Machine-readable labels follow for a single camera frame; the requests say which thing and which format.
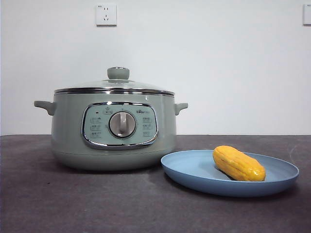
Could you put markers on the glass lid with green knob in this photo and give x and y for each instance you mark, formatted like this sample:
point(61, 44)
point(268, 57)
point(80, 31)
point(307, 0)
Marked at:
point(118, 73)

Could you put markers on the yellow corn cob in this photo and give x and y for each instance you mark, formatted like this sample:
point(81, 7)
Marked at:
point(238, 165)

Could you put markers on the blue round plate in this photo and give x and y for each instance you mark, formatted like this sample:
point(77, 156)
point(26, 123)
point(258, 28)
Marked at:
point(194, 170)

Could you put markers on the pale green electric steamer pot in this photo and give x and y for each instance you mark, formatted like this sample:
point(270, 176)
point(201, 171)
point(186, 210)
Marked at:
point(70, 136)

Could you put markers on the white wall power socket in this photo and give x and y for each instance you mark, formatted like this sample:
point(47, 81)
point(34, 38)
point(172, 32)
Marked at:
point(106, 15)

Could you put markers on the white wall switch plate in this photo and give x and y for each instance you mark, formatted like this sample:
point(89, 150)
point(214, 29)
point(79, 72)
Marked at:
point(307, 14)

